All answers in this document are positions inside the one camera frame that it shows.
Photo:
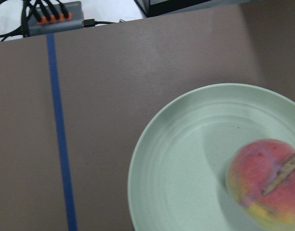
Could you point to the light green plate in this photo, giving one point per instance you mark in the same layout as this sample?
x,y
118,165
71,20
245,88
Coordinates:
x,y
176,180

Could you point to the yellow pink peach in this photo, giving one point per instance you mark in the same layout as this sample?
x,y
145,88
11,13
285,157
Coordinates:
x,y
252,169

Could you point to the grey orange USB hub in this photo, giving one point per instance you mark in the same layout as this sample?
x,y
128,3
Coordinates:
x,y
53,18

